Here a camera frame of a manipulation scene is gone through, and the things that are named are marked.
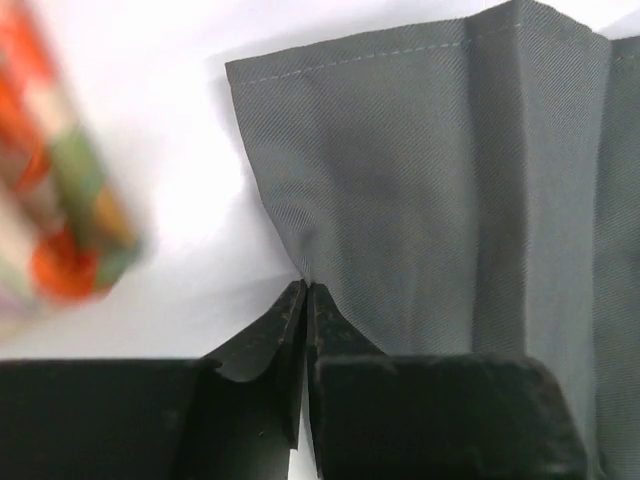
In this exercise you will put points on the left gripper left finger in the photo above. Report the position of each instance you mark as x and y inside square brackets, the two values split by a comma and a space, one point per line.
[231, 414]

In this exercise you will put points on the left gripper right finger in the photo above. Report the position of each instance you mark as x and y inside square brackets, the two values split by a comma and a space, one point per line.
[470, 416]

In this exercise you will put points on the floral orange skirt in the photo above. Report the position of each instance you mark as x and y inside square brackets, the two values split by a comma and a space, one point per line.
[64, 237]

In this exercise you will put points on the grey skirt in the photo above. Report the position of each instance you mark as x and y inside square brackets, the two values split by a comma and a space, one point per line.
[468, 185]

